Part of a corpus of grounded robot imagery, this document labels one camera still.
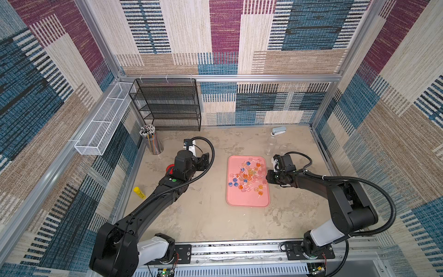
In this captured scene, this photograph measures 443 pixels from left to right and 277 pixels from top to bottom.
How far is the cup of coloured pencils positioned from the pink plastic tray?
43 cm

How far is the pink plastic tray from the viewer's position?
2.97 ft

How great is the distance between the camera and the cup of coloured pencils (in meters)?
0.96
